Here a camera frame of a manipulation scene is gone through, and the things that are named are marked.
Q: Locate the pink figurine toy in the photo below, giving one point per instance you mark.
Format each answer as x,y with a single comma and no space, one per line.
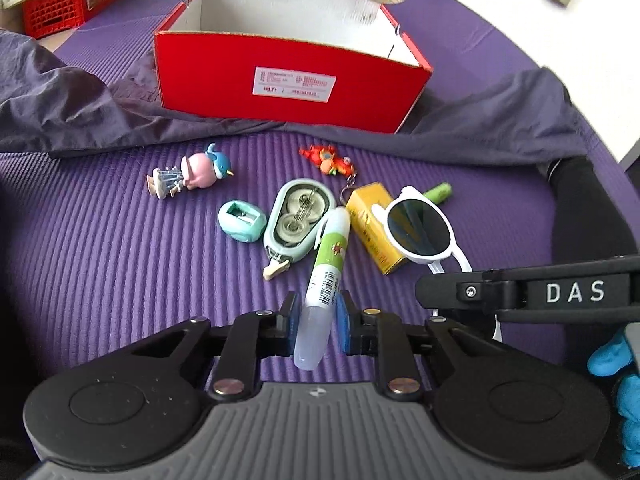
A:
202,172

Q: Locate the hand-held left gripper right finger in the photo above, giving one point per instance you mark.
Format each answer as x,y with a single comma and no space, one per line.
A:
342,325

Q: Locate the teal pencil sharpener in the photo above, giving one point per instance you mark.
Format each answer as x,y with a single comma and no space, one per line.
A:
240,232

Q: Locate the person's right hand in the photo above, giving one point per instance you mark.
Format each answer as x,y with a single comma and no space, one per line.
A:
610,355

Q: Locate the purple foam mat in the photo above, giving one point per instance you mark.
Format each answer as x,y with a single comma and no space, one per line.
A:
125,260

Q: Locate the red cardboard shoe box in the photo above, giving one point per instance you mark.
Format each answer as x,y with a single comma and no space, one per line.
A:
210,75

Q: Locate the white sunglasses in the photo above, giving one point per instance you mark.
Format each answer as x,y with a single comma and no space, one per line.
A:
420,225

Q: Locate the person's right leg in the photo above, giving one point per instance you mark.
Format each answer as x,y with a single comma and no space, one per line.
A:
590,210

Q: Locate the white glue bottle green label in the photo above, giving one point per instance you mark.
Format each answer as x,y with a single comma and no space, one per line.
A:
327,260

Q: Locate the green marker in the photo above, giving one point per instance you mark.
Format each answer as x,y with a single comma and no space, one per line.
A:
439,192

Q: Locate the person's dusky purple trousers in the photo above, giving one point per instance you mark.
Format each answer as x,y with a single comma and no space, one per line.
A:
75,110

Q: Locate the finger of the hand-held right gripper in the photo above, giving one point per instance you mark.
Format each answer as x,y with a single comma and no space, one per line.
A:
450,290

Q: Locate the pale green correction tape dispenser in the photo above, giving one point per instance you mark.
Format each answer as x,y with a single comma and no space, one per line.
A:
300,220

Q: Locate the red plastic crate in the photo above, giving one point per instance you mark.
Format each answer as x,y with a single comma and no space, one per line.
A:
55,10

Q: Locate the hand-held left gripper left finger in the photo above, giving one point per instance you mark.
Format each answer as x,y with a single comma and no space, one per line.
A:
295,322

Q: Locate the small yellow carton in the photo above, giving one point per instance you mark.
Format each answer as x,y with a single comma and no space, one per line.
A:
367,220

